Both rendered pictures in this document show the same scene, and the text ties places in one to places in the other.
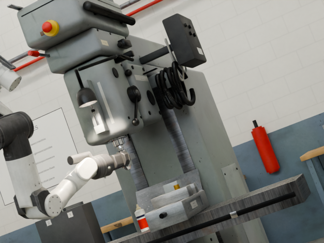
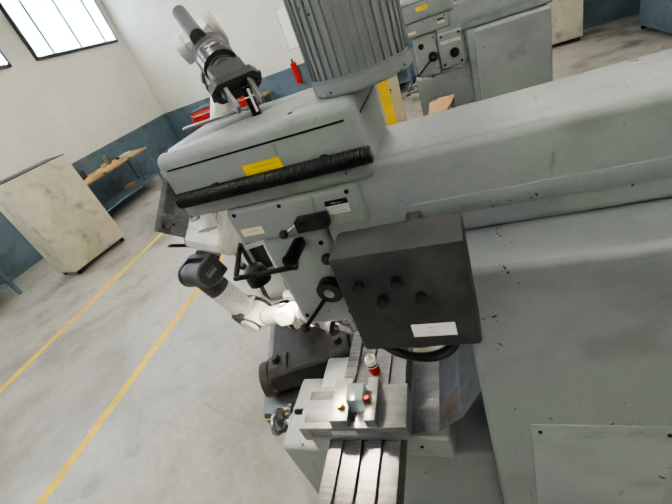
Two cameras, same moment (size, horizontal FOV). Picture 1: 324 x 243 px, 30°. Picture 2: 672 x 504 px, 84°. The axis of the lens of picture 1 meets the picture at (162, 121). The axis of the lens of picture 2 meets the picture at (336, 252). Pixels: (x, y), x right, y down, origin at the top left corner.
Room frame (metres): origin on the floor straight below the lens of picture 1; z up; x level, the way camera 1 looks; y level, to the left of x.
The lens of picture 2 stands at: (2.55, -0.69, 2.02)
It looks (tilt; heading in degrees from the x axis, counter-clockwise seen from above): 31 degrees down; 96
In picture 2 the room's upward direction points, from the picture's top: 22 degrees counter-clockwise
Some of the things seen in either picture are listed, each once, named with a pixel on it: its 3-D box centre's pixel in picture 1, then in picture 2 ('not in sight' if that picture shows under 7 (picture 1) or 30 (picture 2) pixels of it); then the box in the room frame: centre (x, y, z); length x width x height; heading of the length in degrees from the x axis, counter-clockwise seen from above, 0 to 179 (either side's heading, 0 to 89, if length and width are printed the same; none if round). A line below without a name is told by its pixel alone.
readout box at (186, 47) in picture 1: (186, 41); (408, 289); (2.58, -0.22, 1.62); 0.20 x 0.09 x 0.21; 162
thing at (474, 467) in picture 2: not in sight; (400, 450); (2.38, 0.20, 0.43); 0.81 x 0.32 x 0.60; 162
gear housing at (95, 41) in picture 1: (90, 54); (308, 192); (2.44, 0.18, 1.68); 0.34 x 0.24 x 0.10; 162
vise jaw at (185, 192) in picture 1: (171, 196); (343, 402); (2.30, 0.06, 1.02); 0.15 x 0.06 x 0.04; 74
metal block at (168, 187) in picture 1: (174, 189); (357, 397); (2.36, 0.05, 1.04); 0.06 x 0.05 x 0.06; 74
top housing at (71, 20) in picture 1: (76, 24); (277, 145); (2.42, 0.19, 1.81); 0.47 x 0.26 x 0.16; 162
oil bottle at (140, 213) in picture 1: (141, 217); (371, 363); (2.42, 0.21, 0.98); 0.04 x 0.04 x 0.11
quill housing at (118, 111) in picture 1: (103, 101); (323, 260); (2.41, 0.19, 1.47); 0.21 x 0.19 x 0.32; 72
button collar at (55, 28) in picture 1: (50, 28); not in sight; (2.19, 0.26, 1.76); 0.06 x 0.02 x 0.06; 72
